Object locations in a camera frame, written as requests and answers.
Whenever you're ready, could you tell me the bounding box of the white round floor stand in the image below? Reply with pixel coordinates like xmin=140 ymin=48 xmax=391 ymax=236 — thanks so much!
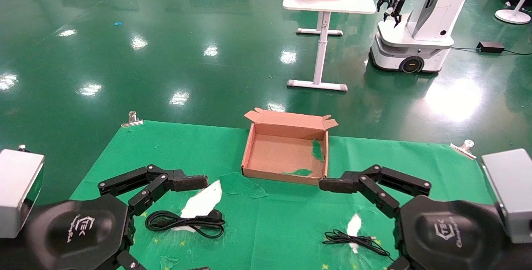
xmin=494 ymin=0 xmax=532 ymax=25

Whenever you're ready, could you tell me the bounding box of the white wheeled robot body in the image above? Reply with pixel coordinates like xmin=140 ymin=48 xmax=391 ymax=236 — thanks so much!
xmin=369 ymin=0 xmax=480 ymax=74

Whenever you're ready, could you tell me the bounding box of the metal cloth clip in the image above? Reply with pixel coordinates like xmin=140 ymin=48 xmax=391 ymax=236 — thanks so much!
xmin=450 ymin=139 xmax=477 ymax=160
xmin=121 ymin=111 xmax=144 ymax=128

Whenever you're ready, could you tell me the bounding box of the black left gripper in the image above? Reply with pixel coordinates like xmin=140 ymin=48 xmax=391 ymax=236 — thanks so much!
xmin=0 ymin=194 xmax=210 ymax=270

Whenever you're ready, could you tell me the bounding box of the open brown cardboard box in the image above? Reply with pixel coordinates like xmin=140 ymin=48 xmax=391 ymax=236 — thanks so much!
xmin=241 ymin=107 xmax=339 ymax=187

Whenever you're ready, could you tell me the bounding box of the green table cloth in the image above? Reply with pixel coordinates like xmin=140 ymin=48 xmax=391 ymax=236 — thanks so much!
xmin=70 ymin=120 xmax=493 ymax=270

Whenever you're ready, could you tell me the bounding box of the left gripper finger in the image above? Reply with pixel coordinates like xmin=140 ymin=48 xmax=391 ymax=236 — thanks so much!
xmin=99 ymin=164 xmax=208 ymax=216

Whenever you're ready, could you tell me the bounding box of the tall green film scrap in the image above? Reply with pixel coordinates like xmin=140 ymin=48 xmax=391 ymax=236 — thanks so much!
xmin=312 ymin=138 xmax=324 ymax=162

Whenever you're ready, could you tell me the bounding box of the black power cable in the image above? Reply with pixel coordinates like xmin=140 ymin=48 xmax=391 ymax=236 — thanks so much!
xmin=145 ymin=209 xmax=226 ymax=239

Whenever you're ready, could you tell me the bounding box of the thin black cable bundle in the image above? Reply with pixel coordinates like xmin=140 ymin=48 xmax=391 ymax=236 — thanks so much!
xmin=323 ymin=229 xmax=396 ymax=261

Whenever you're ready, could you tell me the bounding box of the black power adapter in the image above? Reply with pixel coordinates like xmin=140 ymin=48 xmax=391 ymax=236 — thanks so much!
xmin=476 ymin=41 xmax=505 ymax=54

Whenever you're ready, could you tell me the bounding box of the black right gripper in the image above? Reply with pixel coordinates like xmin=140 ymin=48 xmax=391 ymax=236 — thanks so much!
xmin=319 ymin=164 xmax=532 ymax=270

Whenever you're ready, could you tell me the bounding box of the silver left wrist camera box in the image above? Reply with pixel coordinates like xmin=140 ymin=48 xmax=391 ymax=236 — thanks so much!
xmin=0 ymin=150 xmax=45 ymax=238

